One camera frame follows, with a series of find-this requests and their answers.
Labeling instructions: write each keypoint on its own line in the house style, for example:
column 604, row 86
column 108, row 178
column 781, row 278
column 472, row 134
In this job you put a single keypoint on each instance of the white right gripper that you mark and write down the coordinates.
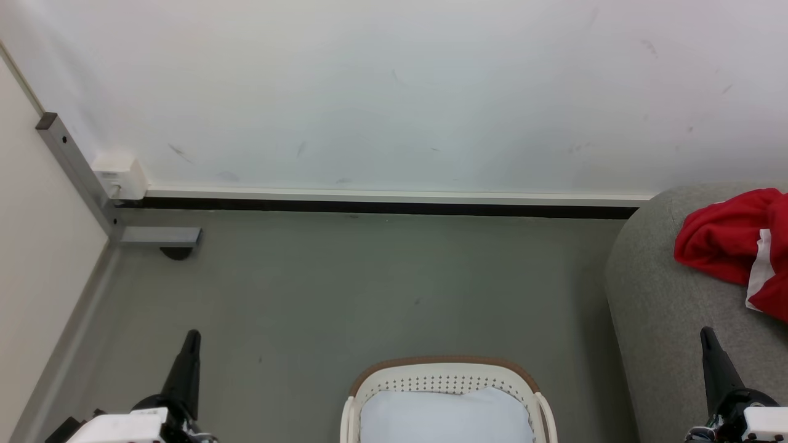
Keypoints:
column 754, row 418

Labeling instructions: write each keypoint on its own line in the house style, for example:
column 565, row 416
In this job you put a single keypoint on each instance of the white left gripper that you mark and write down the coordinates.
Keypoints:
column 129, row 426

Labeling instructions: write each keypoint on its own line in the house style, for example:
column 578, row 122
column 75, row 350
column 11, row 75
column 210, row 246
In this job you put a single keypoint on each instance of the red jersey clothing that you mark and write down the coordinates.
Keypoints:
column 720, row 240

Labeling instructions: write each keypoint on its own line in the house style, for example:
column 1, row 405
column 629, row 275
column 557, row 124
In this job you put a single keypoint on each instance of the white perforated laundry basket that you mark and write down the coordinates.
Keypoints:
column 443, row 380

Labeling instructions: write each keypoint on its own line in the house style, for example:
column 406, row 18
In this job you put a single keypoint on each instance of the grey fabric sofa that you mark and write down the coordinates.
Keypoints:
column 665, row 320

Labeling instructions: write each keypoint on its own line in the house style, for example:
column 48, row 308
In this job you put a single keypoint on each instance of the black caster foot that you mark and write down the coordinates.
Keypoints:
column 177, row 253

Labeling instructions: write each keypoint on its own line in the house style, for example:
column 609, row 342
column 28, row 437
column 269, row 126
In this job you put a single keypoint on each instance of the white cloth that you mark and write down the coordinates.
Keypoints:
column 446, row 418

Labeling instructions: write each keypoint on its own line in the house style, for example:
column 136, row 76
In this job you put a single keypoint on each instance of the white and black baseboard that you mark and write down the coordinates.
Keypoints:
column 394, row 202

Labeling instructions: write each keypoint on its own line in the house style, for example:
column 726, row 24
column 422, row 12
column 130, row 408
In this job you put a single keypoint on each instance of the white wall box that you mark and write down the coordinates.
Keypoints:
column 120, row 172

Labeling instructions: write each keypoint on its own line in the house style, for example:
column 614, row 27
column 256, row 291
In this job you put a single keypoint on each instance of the grey metal frame post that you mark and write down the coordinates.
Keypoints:
column 74, row 160

